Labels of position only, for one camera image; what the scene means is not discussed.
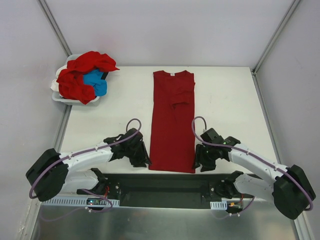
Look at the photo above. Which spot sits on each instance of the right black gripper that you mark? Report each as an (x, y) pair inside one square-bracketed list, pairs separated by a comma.
[(203, 157)]

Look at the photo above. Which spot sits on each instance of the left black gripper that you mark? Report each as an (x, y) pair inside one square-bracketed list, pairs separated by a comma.
[(139, 154)]

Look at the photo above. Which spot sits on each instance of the dark red t shirt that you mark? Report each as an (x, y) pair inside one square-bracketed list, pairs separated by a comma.
[(172, 142)]

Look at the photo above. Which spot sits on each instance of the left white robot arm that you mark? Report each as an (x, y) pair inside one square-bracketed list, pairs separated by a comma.
[(77, 172)]

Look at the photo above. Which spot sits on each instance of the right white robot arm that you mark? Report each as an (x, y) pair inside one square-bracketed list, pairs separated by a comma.
[(271, 173)]

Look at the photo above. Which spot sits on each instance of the blue t shirt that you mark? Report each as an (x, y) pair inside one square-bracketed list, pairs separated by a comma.
[(97, 79)]

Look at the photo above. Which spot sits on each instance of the bright red t shirt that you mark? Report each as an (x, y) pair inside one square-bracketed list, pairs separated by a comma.
[(71, 84)]

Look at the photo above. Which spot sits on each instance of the grey laundry basket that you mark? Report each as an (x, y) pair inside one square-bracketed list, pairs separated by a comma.
[(70, 102)]

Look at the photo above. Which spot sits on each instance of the white t shirt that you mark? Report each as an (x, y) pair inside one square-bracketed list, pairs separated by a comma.
[(54, 85)]

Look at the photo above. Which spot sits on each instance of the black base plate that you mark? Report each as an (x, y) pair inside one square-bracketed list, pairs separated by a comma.
[(171, 191)]

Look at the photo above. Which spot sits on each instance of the aluminium rail frame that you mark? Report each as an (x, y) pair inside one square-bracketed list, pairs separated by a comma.
[(223, 190)]

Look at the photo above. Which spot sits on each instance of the right grey cable duct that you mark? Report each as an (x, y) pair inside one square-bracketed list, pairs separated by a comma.
[(219, 205)]

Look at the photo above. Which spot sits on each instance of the grey cable duct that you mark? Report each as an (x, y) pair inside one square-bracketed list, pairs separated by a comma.
[(68, 201), (219, 205)]

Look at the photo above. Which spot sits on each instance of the left grey cable duct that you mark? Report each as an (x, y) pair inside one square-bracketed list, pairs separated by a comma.
[(68, 201)]

